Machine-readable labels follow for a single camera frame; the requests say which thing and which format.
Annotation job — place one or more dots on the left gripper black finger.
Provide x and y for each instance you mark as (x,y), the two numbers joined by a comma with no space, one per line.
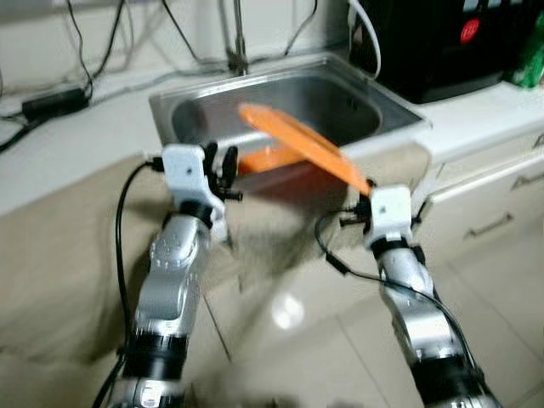
(209,157)
(230,163)

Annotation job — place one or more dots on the orange plastic plate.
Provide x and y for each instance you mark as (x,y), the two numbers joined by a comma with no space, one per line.
(306,144)

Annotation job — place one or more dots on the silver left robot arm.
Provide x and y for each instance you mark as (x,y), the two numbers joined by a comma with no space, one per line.
(174,289)

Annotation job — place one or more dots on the cream kitchen base cabinet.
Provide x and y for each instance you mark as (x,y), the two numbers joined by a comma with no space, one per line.
(484,204)

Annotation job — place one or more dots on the chrome faucet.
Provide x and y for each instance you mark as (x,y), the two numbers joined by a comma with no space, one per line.
(239,51)

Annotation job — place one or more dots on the stainless steel sink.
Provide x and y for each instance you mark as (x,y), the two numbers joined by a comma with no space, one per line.
(340,102)

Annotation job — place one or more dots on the black power adapter brick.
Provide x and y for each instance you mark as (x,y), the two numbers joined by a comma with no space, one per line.
(55,104)

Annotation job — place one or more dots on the black countertop appliance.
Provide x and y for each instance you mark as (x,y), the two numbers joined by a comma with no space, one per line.
(442,51)

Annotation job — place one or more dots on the green snack packet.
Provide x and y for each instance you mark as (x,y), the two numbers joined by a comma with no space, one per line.
(531,59)

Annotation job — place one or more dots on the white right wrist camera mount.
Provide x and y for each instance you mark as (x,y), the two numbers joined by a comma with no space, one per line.
(389,212)

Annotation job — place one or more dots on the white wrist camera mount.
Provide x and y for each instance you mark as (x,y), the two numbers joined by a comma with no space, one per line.
(389,212)
(183,174)

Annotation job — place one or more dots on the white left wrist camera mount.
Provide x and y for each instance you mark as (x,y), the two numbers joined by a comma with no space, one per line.
(183,174)

